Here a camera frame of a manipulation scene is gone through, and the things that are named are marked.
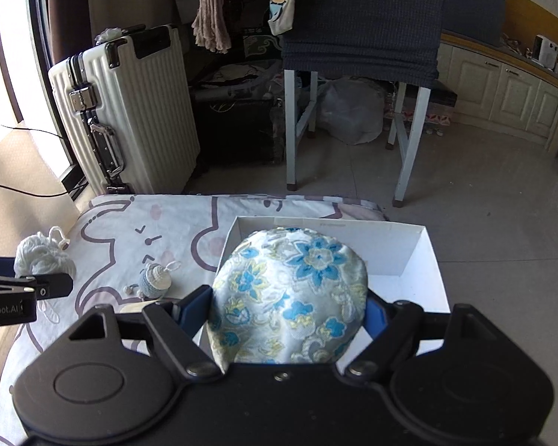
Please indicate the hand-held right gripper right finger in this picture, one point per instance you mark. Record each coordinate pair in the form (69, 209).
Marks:
(375, 318)

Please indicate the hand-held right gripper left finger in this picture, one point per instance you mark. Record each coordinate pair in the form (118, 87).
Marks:
(193, 309)

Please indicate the white yarn ball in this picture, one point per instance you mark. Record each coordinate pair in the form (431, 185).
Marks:
(39, 253)

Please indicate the white cardboard box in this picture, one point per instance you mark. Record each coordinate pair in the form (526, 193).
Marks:
(400, 251)

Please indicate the blue floral fabric pouch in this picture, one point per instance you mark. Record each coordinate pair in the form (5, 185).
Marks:
(288, 288)

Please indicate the blue grey crochet doll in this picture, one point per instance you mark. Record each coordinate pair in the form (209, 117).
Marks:
(153, 281)

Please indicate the printed cartoon blanket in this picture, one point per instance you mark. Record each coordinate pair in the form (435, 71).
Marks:
(121, 232)

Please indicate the black case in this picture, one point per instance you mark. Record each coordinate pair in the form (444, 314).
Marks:
(237, 130)

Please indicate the white ribbed suitcase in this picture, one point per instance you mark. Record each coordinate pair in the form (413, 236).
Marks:
(153, 116)

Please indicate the patterned floor mat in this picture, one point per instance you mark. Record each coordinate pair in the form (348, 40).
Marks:
(428, 118)

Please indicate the clear plastic bag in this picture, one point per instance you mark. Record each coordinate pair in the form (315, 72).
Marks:
(353, 111)

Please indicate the pile of dark clothes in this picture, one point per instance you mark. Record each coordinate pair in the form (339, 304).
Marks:
(242, 79)

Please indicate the cream kitchen cabinet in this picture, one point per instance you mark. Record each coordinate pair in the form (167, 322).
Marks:
(474, 83)

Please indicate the dark brown curtain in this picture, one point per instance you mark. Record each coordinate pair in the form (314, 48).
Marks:
(67, 9)

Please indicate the green patterned cloth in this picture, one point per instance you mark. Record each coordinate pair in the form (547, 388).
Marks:
(260, 46)

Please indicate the beige fringed scarf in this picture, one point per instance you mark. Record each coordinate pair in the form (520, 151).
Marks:
(211, 18)

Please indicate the dark knitted table cloth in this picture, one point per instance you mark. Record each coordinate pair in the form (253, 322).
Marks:
(362, 23)

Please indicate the white countertop appliance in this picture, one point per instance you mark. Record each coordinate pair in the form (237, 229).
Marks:
(549, 51)

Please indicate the large dark grey box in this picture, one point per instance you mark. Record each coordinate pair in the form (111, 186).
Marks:
(474, 4)

